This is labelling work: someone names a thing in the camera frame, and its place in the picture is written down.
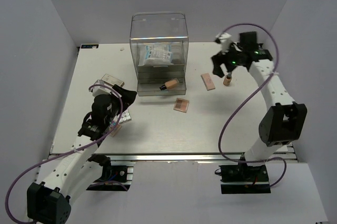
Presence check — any brown four-pan eyeshadow palette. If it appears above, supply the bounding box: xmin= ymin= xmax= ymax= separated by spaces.
xmin=173 ymin=98 xmax=189 ymax=113

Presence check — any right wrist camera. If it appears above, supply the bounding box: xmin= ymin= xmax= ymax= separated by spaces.
xmin=214 ymin=32 xmax=232 ymax=53

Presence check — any white puffy cotton pad bag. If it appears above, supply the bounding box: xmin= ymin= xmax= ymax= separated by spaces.
xmin=138 ymin=44 xmax=158 ymax=66

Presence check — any colourful eyeshadow palette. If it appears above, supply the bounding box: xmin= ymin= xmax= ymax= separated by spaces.
xmin=110 ymin=124 xmax=122 ymax=137

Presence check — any beige clear makeup compact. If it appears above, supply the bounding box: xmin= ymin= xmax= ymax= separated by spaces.
xmin=101 ymin=74 xmax=124 ymax=87

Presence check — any blue label sticker left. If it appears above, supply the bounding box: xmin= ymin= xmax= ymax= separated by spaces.
xmin=81 ymin=44 xmax=99 ymax=49

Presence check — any white cotton pad pack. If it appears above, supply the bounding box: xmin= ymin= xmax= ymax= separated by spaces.
xmin=150 ymin=49 xmax=173 ymax=65

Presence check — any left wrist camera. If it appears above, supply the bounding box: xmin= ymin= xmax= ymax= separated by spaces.
xmin=89 ymin=79 xmax=112 ymax=97

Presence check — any clear smoky makeup organizer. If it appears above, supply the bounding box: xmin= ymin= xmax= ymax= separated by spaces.
xmin=130 ymin=12 xmax=189 ymax=96

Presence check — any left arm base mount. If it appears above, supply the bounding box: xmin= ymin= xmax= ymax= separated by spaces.
xmin=87 ymin=161 xmax=134 ymax=191

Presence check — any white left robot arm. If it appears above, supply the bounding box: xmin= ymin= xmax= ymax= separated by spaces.
xmin=27 ymin=84 xmax=137 ymax=223

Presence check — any pink slim makeup palette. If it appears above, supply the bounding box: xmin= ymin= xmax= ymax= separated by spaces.
xmin=201 ymin=73 xmax=215 ymax=91

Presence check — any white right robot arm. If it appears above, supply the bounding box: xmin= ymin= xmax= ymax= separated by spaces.
xmin=211 ymin=32 xmax=308 ymax=181

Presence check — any beige foundation bottle grey pump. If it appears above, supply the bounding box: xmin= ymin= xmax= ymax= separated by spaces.
xmin=223 ymin=72 xmax=232 ymax=86

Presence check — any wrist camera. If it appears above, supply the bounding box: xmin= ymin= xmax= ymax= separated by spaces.
xmin=89 ymin=79 xmax=112 ymax=97
xmin=214 ymin=32 xmax=232 ymax=53

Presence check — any beige foundation bottle black cap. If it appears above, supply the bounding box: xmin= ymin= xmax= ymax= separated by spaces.
xmin=160 ymin=78 xmax=180 ymax=90

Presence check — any grey nine-pan eyeshadow palette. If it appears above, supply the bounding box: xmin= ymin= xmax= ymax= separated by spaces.
xmin=118 ymin=109 xmax=132 ymax=124

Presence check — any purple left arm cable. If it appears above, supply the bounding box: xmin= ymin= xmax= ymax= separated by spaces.
xmin=5 ymin=84 xmax=130 ymax=222

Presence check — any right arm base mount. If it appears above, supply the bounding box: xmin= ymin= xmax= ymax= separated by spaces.
xmin=214 ymin=164 xmax=271 ymax=195

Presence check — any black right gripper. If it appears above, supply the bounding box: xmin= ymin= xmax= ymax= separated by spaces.
xmin=210 ymin=42 xmax=244 ymax=79

